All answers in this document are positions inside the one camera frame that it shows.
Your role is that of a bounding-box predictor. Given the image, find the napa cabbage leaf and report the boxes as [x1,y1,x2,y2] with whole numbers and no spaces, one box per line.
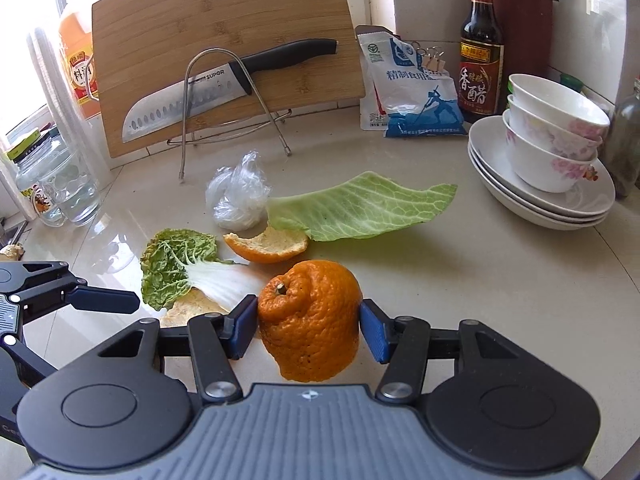
[140,228,261,314]

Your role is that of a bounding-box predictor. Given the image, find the lidded glass jar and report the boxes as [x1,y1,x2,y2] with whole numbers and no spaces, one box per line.
[13,130,69,217]

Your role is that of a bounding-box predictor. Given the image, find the large orange peel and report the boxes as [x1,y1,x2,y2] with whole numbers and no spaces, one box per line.
[257,259,364,382]

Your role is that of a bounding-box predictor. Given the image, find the clear glass bottle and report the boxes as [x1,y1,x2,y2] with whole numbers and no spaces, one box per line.
[602,77,640,200]

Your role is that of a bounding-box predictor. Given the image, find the clear plastic bag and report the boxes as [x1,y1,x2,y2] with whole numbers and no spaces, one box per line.
[204,150,274,231]

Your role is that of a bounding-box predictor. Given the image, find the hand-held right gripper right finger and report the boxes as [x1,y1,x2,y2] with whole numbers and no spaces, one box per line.
[358,299,508,406]

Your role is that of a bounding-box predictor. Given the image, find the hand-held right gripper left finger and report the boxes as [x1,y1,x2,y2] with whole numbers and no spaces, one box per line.
[97,295,259,406]

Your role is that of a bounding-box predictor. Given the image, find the flat pale orange peel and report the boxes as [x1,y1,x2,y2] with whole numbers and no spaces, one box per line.
[160,287,232,329]

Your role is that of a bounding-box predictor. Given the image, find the metal wire rack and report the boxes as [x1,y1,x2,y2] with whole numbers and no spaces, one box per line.
[167,48,294,181]

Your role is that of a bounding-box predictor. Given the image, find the small orange peel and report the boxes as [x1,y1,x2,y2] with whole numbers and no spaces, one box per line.
[223,226,310,265]

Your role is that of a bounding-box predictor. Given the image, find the blue and white salt bag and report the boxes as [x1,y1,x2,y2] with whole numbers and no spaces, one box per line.
[355,25,464,139]

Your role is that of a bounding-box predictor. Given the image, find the long cabbage leaf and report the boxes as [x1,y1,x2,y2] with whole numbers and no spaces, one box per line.
[266,170,459,244]

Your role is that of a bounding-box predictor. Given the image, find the black-handled kitchen knife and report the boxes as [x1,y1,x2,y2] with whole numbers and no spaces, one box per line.
[122,39,339,144]

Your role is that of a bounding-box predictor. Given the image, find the dark vinegar bottle red label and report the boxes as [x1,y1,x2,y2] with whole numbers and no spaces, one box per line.
[458,0,505,124]

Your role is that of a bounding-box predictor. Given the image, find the wooden cutting board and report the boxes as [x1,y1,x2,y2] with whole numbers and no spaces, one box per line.
[91,0,368,159]

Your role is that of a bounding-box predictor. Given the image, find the dark red knife block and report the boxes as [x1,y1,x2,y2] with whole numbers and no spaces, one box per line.
[487,0,560,112]

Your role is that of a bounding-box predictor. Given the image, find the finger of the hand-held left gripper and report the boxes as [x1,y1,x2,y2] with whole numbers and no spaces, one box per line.
[0,261,141,322]
[0,334,61,392]

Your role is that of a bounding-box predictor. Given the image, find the orange cooking wine jug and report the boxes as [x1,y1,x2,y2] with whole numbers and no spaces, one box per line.
[58,0,101,122]

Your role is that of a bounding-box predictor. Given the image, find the white plate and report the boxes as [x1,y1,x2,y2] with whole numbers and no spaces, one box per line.
[469,160,614,225]
[467,115,617,219]
[482,180,609,231]

